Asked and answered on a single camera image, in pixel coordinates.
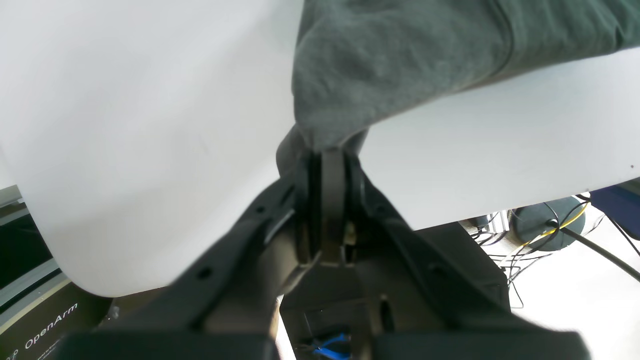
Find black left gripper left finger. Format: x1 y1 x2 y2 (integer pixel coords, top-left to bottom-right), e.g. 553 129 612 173
54 152 321 360

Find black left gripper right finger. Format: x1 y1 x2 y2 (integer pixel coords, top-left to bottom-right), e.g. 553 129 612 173
320 149 590 360

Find dark grey T-shirt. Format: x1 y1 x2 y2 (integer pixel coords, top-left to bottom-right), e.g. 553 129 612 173
276 0 640 174

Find black toolbox under table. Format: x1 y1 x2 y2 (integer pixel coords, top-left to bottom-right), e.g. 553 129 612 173
279 222 512 360

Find black OpenArm case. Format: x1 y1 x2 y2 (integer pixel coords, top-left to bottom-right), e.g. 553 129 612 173
0 185 112 360

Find blue handled pliers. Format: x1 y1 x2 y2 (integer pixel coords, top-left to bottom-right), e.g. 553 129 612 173
294 332 354 360

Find yellow cable on floor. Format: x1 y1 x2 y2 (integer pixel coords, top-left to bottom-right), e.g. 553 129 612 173
500 202 591 266

